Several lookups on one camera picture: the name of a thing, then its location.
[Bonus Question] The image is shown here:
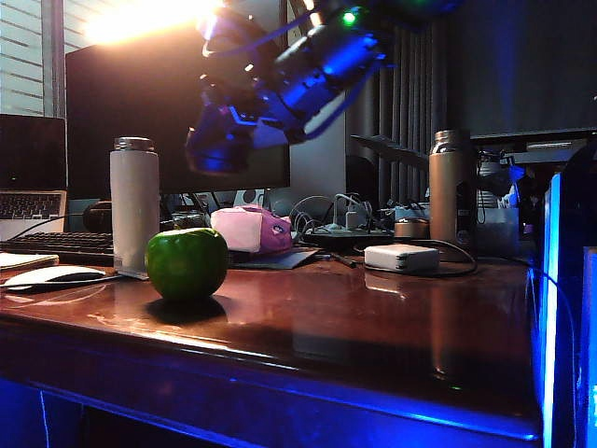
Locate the blue lit side panel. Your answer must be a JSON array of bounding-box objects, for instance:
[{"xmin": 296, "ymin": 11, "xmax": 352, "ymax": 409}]
[{"xmin": 525, "ymin": 172, "xmax": 597, "ymax": 448}]

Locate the black round speaker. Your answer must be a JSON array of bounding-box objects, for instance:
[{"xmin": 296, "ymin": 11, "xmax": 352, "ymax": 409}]
[{"xmin": 82, "ymin": 201, "xmax": 113, "ymax": 234}]

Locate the silver monitor back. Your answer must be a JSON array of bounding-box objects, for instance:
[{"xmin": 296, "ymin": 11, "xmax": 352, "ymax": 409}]
[{"xmin": 268, "ymin": 82, "xmax": 347, "ymax": 220}]

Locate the black power strip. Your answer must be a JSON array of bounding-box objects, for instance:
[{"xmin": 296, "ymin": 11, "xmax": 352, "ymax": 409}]
[{"xmin": 302, "ymin": 223, "xmax": 396, "ymax": 251}]

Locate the white paper notepad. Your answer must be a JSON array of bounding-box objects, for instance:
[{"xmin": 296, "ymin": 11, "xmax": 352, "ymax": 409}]
[{"xmin": 0, "ymin": 252, "xmax": 61, "ymax": 273}]

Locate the white power adapter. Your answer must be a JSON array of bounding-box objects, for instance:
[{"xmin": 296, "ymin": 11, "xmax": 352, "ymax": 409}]
[{"xmin": 363, "ymin": 243, "xmax": 440, "ymax": 274}]

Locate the black keyboard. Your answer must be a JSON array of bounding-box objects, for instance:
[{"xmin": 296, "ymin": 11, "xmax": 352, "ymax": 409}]
[{"xmin": 0, "ymin": 231, "xmax": 116, "ymax": 267}]

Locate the bronze thermos bottle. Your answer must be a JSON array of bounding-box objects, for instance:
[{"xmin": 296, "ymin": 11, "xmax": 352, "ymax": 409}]
[{"xmin": 427, "ymin": 130, "xmax": 478, "ymax": 262}]

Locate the black pen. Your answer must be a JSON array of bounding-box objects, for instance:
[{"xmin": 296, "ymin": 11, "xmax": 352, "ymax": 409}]
[{"xmin": 326, "ymin": 251, "xmax": 358, "ymax": 270}]

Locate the green apple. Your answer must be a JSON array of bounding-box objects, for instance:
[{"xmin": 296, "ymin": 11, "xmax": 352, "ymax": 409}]
[{"xmin": 145, "ymin": 227, "xmax": 230, "ymax": 302}]

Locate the white thermos bottle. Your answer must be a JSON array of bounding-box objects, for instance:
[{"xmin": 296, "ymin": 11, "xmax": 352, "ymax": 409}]
[{"xmin": 109, "ymin": 136, "xmax": 160, "ymax": 281}]

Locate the pink plush pouch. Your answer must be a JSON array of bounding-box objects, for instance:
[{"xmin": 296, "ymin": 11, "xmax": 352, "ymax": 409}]
[{"xmin": 209, "ymin": 204, "xmax": 294, "ymax": 256}]

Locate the silver laptop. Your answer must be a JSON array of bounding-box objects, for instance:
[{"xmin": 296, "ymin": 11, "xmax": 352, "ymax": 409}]
[{"xmin": 0, "ymin": 114, "xmax": 69, "ymax": 243}]

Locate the bronze thermos bottle cap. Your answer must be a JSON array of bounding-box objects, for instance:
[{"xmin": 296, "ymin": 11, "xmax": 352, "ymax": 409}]
[{"xmin": 394, "ymin": 217, "xmax": 430, "ymax": 241}]

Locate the large black monitor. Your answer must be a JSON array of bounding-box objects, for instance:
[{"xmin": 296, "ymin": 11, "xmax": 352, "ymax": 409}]
[{"xmin": 64, "ymin": 27, "xmax": 291, "ymax": 202}]

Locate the dark slanted flat panel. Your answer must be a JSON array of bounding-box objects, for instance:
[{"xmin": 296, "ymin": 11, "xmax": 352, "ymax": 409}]
[{"xmin": 349, "ymin": 134, "xmax": 430, "ymax": 170}]

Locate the clear plastic container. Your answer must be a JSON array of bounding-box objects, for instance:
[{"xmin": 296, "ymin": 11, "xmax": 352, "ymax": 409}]
[{"xmin": 475, "ymin": 207, "xmax": 520, "ymax": 258}]

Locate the white computer mouse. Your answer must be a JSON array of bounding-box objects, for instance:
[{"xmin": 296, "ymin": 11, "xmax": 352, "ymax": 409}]
[{"xmin": 2, "ymin": 265, "xmax": 107, "ymax": 293}]

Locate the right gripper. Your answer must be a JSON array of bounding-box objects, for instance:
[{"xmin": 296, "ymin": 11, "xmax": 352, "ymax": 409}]
[{"xmin": 199, "ymin": 21, "xmax": 389, "ymax": 147}]

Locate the black adapter cable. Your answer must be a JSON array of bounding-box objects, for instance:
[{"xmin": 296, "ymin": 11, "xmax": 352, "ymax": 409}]
[{"xmin": 363, "ymin": 239, "xmax": 479, "ymax": 279}]

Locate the white tangled cable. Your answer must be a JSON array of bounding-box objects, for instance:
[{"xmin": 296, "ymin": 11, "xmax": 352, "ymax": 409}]
[{"xmin": 287, "ymin": 194, "xmax": 338, "ymax": 235}]

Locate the dark flat pad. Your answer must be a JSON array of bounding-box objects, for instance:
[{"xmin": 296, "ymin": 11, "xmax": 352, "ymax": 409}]
[{"xmin": 228, "ymin": 247, "xmax": 323, "ymax": 271}]

